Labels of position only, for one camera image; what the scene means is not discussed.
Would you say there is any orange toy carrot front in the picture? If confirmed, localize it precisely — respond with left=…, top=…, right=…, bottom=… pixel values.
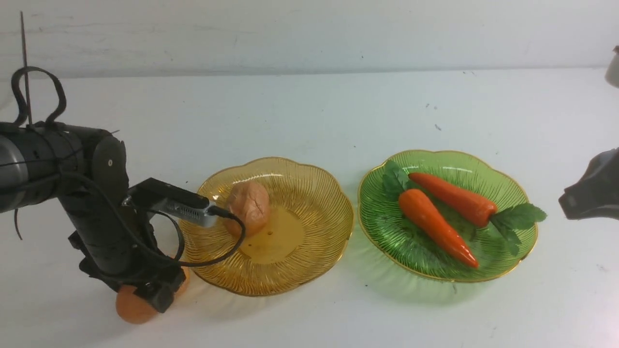
left=383, top=160, right=479, bottom=269

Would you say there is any green ribbed plastic plate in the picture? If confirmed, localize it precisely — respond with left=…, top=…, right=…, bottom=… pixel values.
left=358, top=150, right=539, bottom=283

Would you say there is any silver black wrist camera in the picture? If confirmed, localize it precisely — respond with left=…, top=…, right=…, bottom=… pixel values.
left=122, top=178, right=217, bottom=228

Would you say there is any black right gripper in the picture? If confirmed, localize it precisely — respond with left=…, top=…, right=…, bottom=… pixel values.
left=559, top=148, right=619, bottom=220

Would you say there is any amber ribbed plastic plate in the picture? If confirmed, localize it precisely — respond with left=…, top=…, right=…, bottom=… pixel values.
left=194, top=157, right=354, bottom=297

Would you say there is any orange toy carrot back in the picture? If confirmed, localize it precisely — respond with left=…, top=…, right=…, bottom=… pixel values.
left=408, top=173, right=547, bottom=256

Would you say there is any black camera cable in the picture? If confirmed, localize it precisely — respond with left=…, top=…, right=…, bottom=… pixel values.
left=58, top=172, right=246, bottom=268

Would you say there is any orange toy carrot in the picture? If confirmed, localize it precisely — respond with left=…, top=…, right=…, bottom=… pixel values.
left=383, top=160, right=479, bottom=269
left=408, top=173, right=547, bottom=256

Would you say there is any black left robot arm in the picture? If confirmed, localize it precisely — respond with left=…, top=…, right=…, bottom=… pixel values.
left=1, top=122, right=186, bottom=313

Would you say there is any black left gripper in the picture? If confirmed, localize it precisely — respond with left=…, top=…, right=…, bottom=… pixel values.
left=59, top=181, right=186, bottom=313

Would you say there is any orange-brown toy potato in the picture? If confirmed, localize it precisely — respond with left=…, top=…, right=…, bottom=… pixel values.
left=225, top=181, right=271, bottom=238
left=115, top=285, right=161, bottom=325

